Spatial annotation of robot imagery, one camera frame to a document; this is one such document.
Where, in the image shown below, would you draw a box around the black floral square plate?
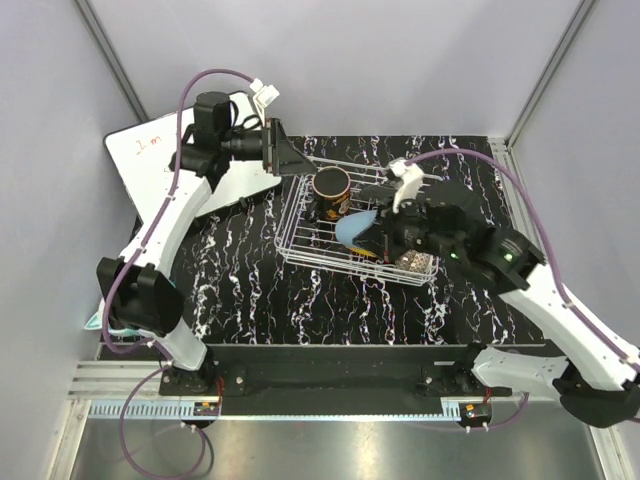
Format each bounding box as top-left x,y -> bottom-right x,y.
357,184 -> 397,203

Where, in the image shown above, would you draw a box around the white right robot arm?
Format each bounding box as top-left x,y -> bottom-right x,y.
377,200 -> 639,428

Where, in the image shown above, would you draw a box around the white wire dish rack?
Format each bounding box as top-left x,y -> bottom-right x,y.
275,157 -> 439,286

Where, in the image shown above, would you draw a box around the light blue plastic cup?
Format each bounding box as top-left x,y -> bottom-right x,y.
335,210 -> 377,247

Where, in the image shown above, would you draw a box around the yellow round plate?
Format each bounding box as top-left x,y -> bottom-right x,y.
348,247 -> 378,259

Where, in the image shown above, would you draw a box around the beige red patterned bowl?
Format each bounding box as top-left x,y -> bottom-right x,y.
395,250 -> 434,274

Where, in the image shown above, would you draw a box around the white whiteboard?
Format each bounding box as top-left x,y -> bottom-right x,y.
105,113 -> 281,222

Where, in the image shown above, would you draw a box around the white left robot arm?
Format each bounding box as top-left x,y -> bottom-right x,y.
96,81 -> 311,396

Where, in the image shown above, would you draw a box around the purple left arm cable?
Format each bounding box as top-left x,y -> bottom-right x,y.
102,68 -> 259,476

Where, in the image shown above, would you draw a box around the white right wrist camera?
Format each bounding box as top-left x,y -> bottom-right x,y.
387,158 -> 443,214

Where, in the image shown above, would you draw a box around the black marble mat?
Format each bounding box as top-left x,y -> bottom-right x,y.
102,134 -> 547,346

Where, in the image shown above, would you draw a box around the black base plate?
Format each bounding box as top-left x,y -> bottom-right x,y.
159,345 -> 511,417

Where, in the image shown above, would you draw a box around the teal cat ear headphones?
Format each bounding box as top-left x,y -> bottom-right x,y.
82,279 -> 179,337

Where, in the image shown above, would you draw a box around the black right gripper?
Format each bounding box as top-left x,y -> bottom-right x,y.
353,193 -> 463,263

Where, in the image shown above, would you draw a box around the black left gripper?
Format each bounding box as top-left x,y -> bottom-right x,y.
220,117 -> 318,175

